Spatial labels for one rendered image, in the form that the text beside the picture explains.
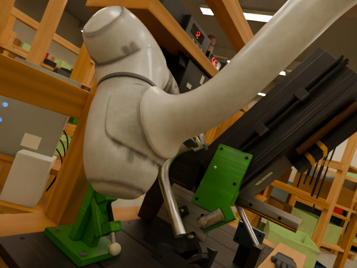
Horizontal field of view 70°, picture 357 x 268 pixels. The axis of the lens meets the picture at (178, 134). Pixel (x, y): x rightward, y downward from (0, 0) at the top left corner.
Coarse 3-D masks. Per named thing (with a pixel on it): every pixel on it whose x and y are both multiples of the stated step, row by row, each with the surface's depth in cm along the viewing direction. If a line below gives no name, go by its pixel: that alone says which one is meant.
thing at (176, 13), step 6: (162, 0) 71; (168, 0) 72; (174, 0) 74; (180, 0) 76; (168, 6) 73; (174, 6) 75; (180, 6) 77; (174, 12) 76; (180, 12) 78; (186, 12) 80; (174, 18) 76; (180, 18) 78; (180, 24) 79
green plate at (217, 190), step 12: (216, 156) 82; (228, 156) 80; (240, 156) 79; (252, 156) 78; (216, 168) 80; (228, 168) 79; (240, 168) 77; (204, 180) 80; (216, 180) 78; (228, 180) 77; (240, 180) 76; (204, 192) 78; (216, 192) 77; (228, 192) 75; (204, 204) 77; (216, 204) 75
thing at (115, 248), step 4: (112, 232) 60; (112, 236) 60; (112, 240) 60; (112, 244) 59; (116, 244) 59; (112, 248) 58; (116, 248) 58; (120, 248) 59; (112, 252) 58; (116, 252) 58
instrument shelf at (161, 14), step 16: (96, 0) 71; (112, 0) 68; (128, 0) 64; (144, 0) 61; (144, 16) 65; (160, 16) 65; (160, 32) 72; (176, 32) 71; (176, 48) 80; (192, 48) 80; (208, 64) 90
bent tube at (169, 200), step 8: (200, 136) 71; (168, 160) 73; (160, 168) 72; (168, 168) 73; (160, 176) 71; (168, 176) 72; (160, 184) 70; (168, 184) 70; (168, 192) 68; (168, 200) 67; (168, 208) 66; (176, 208) 66; (168, 216) 66; (176, 216) 64; (176, 224) 63; (176, 232) 62; (184, 232) 62
